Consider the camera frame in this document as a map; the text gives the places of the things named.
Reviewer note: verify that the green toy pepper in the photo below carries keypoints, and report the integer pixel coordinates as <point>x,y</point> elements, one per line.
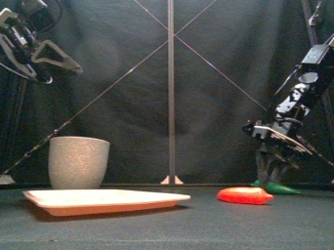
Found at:
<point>282,188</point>

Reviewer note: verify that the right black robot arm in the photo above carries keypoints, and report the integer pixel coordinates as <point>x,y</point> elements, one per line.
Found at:
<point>306,81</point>

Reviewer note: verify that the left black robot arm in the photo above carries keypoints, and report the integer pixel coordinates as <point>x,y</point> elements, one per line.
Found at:
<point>36,12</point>

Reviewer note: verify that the red toy pepper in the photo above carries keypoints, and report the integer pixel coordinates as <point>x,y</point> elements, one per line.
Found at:
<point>245,195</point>

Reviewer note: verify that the pink plate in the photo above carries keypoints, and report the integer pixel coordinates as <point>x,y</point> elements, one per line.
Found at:
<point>105,199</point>

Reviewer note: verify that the thin diagonal brace rod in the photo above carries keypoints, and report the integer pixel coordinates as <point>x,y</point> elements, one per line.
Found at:
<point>95,101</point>
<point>209,62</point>

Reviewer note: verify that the black backdrop cloth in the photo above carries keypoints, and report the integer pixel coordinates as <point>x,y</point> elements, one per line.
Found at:
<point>130,65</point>

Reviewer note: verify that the grey speckled cup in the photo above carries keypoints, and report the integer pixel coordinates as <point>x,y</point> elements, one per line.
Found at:
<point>78,162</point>

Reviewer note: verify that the post foot bracket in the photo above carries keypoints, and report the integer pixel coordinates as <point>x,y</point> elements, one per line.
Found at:
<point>173,180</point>

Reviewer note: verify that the vertical metal frame post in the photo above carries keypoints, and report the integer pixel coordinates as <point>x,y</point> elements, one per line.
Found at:
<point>171,91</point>

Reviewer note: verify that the grey corner foot bracket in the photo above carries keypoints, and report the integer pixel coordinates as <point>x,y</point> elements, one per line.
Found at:
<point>6,179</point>

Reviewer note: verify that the dark side frame post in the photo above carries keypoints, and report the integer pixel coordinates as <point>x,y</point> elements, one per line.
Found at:
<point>309,19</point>

